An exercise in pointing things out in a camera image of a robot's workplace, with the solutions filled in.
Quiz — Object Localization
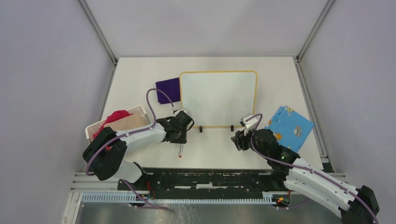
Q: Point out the blue cartoon print cloth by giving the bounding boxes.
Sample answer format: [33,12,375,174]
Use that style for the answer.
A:
[265,106,314,153]

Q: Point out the white slotted cable duct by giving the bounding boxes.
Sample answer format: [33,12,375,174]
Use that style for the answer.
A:
[81,192,276,205]

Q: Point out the red capped whiteboard marker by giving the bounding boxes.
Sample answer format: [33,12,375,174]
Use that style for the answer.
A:
[179,144,184,158]

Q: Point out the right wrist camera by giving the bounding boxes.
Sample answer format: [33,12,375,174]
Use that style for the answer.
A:
[240,113,262,130]

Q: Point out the red cloth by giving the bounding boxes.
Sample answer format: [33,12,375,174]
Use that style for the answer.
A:
[93,110,132,138]

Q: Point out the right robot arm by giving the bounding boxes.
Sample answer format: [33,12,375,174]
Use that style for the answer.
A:
[231,129,380,224]

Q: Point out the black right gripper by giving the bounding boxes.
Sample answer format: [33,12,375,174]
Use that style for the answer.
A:
[230,125,269,160]

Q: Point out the purple cloth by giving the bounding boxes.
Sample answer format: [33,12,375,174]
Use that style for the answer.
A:
[155,77,181,103]

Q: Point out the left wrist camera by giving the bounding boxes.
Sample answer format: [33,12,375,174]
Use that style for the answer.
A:
[172,108,187,116]

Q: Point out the beige cloth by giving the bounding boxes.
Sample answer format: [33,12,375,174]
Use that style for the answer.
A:
[104,112,149,131]

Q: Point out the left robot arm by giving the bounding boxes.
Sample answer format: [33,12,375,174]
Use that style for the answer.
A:
[83,111,194,190]

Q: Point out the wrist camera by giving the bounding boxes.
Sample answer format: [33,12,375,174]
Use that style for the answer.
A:
[172,108,187,116]
[240,113,262,130]

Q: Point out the yellow framed whiteboard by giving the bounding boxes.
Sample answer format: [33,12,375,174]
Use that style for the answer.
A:
[179,70,258,127]

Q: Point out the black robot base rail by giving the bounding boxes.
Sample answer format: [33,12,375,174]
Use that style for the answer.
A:
[117,168,287,199]

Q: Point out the grey aluminium frame post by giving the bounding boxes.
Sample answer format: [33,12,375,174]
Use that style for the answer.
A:
[296,0,336,61]

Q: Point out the left aluminium frame post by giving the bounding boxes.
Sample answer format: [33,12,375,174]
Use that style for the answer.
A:
[77,0,118,65]

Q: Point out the white plastic basket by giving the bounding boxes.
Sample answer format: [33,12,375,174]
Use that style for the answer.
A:
[85,105,150,143]

